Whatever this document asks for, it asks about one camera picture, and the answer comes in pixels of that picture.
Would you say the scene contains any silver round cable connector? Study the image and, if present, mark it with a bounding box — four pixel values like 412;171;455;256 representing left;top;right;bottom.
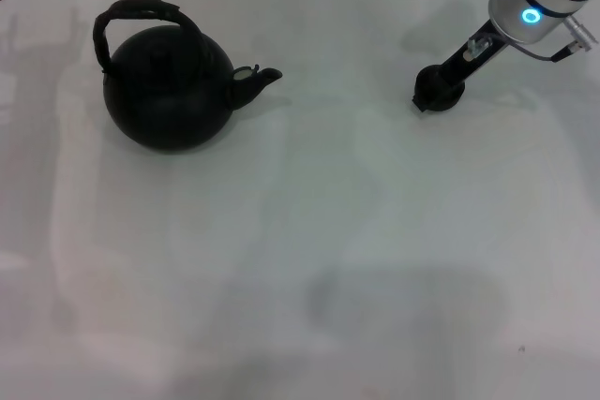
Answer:
563;15;594;52

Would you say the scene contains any small black teacup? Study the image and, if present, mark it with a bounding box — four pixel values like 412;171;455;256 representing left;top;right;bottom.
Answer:
412;66;466;114

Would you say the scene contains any black round teapot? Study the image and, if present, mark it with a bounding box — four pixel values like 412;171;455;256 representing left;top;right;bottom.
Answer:
92;0;284;154

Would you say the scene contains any thin gray cable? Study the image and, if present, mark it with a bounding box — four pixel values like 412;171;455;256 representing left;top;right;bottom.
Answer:
505;38;576;63

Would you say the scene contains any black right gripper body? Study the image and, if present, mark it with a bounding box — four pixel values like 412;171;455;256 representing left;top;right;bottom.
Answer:
438;18;510;88

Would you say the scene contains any clear plastic cable clip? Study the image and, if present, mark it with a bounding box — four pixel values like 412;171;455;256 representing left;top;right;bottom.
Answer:
465;36;494;63

